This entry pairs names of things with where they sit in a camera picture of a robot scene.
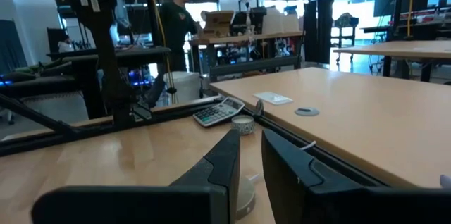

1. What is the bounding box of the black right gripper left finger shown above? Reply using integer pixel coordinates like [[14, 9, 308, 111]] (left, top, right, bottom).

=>
[[30, 128, 241, 224]]

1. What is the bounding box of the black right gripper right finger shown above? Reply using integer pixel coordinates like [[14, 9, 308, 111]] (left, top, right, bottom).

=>
[[261, 128, 451, 224]]

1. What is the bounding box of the brushed metal lamp socket base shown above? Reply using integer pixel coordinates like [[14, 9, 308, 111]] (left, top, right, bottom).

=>
[[235, 176, 257, 221]]

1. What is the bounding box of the small patterned candle jar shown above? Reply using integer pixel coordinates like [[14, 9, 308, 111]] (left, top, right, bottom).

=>
[[231, 114, 255, 136]]

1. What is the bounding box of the grey desk calculator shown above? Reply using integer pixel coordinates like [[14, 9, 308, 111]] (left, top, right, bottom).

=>
[[192, 96, 246, 128]]

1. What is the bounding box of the light wood desk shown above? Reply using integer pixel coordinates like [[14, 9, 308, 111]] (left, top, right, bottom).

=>
[[209, 67, 451, 189], [333, 39, 451, 77]]

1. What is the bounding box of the white rectangular desk plate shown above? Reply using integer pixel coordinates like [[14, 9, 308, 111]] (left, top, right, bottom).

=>
[[252, 91, 294, 106]]

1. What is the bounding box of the black desk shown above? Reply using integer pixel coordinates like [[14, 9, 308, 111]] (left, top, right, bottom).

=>
[[0, 46, 172, 119]]

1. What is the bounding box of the wooden workbench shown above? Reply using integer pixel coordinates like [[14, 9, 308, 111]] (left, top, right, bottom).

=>
[[189, 30, 304, 77]]

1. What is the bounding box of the black curtain panel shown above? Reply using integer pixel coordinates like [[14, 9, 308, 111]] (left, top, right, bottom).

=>
[[303, 0, 335, 65]]

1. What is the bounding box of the brown cardboard box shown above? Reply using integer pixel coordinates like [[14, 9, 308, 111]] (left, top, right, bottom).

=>
[[199, 10, 236, 39]]

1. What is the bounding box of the person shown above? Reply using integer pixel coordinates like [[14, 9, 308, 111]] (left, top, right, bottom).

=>
[[57, 33, 75, 54], [154, 0, 198, 73]]

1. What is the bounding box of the dark wheeled cart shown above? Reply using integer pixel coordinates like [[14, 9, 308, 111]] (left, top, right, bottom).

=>
[[333, 12, 360, 47]]

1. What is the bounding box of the green cloth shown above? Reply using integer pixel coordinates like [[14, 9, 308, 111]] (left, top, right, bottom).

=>
[[16, 60, 68, 75]]

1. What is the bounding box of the grey room divider panel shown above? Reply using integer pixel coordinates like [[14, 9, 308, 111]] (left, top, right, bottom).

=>
[[0, 19, 27, 73]]

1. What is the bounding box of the grey round cable grommet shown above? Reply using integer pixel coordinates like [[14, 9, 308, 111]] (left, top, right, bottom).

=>
[[294, 106, 321, 117]]

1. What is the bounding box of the black frame clamp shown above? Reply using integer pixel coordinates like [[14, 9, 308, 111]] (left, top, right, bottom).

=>
[[254, 99, 265, 118]]

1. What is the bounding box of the yellow hanging rope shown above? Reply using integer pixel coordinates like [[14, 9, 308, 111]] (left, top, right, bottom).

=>
[[133, 0, 177, 97]]

